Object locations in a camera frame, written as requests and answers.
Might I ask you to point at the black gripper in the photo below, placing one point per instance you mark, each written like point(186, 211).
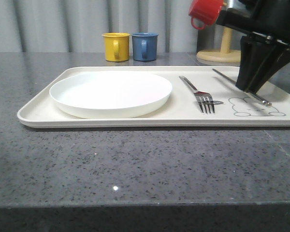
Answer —
point(269, 21)

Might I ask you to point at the silver metal fork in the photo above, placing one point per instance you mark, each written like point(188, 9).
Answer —
point(204, 99)

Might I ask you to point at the white round plate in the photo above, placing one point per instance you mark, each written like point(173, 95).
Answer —
point(111, 94)

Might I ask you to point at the wooden mug tree stand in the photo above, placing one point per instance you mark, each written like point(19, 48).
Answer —
point(225, 54)

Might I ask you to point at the red enamel mug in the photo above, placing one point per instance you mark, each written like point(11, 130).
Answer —
point(206, 11)

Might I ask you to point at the cream rabbit serving tray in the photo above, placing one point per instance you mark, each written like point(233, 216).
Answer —
point(232, 106)

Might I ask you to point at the blue enamel mug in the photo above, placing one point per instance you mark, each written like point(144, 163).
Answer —
point(144, 46)

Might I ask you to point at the yellow enamel mug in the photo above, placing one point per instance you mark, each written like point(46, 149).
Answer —
point(117, 46)

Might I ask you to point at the grey pleated curtain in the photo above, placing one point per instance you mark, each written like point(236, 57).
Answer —
point(78, 25)

